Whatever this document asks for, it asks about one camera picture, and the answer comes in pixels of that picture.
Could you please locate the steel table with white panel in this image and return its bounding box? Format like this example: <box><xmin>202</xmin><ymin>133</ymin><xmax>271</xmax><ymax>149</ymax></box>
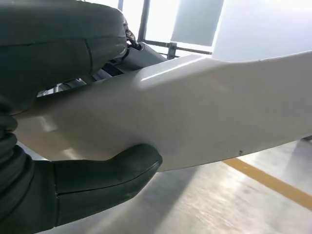
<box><xmin>116</xmin><ymin>0</ymin><xmax>225</xmax><ymax>60</ymax></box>

